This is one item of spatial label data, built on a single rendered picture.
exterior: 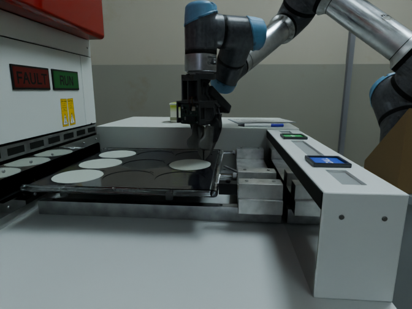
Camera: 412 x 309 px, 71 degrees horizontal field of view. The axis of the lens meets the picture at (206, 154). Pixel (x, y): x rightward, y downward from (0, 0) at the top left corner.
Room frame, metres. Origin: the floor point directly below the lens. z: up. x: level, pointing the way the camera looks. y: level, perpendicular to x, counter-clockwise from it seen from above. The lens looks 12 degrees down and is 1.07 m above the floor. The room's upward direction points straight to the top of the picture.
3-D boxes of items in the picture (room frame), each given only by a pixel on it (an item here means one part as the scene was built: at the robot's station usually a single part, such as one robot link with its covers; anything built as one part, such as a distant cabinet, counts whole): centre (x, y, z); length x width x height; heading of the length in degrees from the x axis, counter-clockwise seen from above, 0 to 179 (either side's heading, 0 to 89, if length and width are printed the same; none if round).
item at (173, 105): (1.04, 0.09, 1.00); 0.07 x 0.07 x 0.07; 89
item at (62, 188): (0.50, 0.16, 0.90); 0.37 x 0.01 x 0.01; 85
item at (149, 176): (0.68, 0.15, 0.90); 0.34 x 0.34 x 0.01; 85
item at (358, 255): (0.58, -0.21, 0.89); 0.55 x 0.09 x 0.14; 175
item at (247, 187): (0.52, -0.10, 0.89); 0.08 x 0.03 x 0.03; 85
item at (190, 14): (0.72, 0.01, 1.21); 0.09 x 0.08 x 0.11; 106
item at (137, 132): (1.06, 0.02, 0.89); 0.62 x 0.35 x 0.14; 85
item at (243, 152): (0.84, -0.13, 0.89); 0.08 x 0.03 x 0.03; 85
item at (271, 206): (0.68, -0.12, 0.87); 0.36 x 0.08 x 0.03; 175
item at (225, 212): (0.56, 0.10, 0.84); 0.50 x 0.02 x 0.03; 85
